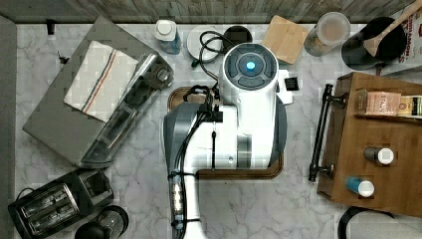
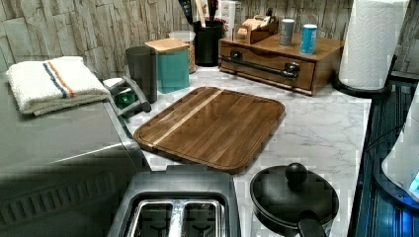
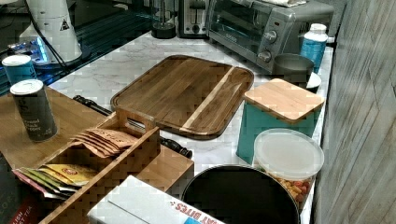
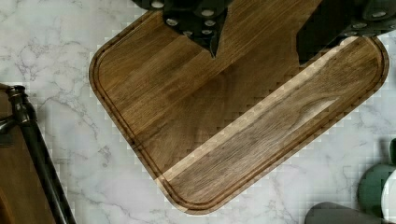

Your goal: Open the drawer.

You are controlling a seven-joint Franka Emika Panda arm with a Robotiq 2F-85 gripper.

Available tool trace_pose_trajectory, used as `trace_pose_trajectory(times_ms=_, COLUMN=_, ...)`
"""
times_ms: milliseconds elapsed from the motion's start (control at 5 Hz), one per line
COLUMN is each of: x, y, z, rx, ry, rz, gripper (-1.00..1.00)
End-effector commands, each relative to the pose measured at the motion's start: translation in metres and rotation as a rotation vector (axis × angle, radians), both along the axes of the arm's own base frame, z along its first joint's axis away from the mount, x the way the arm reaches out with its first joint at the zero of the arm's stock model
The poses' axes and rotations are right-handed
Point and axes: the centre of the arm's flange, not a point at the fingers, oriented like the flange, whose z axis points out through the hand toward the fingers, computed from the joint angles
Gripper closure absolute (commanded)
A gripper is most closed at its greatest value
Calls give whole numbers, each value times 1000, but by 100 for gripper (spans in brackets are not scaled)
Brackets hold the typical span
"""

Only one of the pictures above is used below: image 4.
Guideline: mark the white plate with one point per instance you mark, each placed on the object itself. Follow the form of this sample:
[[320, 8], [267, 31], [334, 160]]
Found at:
[[388, 199]]

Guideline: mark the teal canister with wooden lid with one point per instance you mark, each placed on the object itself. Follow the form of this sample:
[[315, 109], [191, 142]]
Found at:
[[372, 183]]

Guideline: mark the dark wooden cutting board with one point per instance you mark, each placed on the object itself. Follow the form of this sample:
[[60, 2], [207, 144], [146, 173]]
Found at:
[[206, 126]]

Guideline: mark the grey bowl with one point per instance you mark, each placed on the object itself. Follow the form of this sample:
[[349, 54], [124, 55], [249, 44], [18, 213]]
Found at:
[[334, 213]]

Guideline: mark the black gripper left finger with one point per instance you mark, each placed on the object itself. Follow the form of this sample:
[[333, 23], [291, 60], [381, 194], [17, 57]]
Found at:
[[199, 20]]

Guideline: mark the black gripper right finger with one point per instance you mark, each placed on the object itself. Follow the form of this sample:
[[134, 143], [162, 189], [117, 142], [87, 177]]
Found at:
[[335, 20]]

